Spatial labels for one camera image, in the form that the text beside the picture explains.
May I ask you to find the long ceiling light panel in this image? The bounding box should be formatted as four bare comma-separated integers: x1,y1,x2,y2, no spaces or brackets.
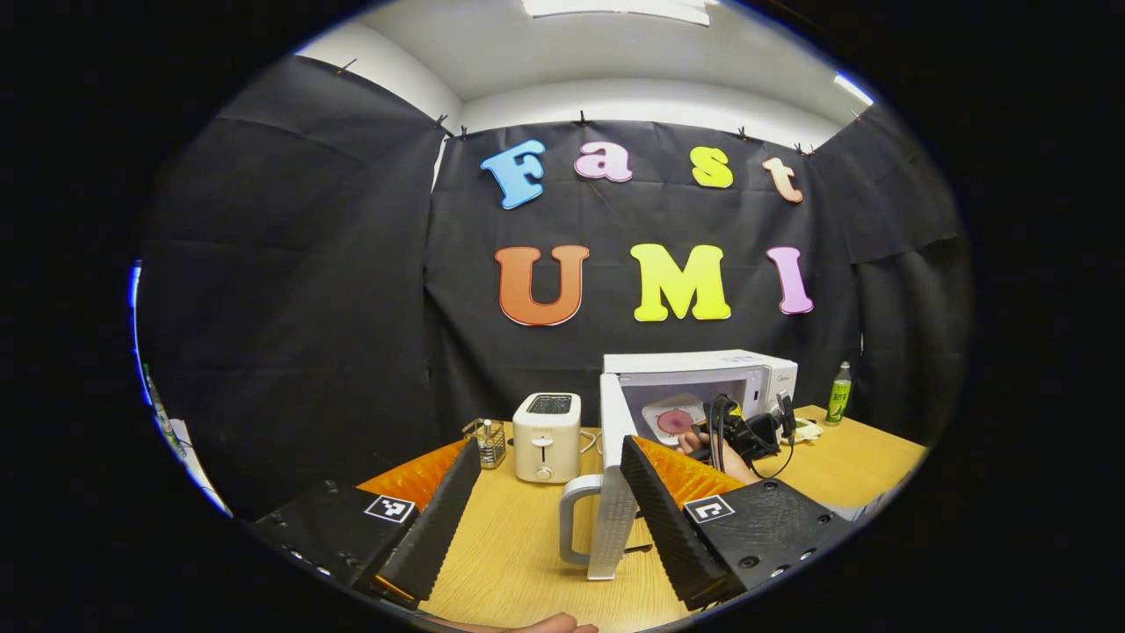
523,0,711,25

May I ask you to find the cream white toaster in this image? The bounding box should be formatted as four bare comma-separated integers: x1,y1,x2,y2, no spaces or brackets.
512,392,583,484

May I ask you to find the white rectangular plate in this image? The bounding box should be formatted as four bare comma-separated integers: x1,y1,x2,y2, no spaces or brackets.
642,393,708,447

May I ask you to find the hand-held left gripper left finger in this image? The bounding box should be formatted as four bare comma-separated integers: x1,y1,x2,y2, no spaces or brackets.
250,437,483,609

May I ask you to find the small wire basket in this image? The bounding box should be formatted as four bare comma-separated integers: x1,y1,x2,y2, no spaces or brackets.
463,418,507,469

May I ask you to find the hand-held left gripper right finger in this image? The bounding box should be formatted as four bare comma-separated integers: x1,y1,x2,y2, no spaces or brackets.
621,434,858,612

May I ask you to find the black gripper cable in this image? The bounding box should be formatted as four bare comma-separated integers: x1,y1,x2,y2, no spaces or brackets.
710,394,796,481

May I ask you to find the green tea bottle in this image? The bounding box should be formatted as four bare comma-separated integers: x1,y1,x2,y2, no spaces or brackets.
824,361,853,426

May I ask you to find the black backdrop cloth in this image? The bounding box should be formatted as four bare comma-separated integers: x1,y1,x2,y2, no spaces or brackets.
136,55,975,520

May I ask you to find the small ceiling light panel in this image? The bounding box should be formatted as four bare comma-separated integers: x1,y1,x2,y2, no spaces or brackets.
833,72,875,106

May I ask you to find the white microwave oven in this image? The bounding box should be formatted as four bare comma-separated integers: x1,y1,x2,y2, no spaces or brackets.
559,350,799,581

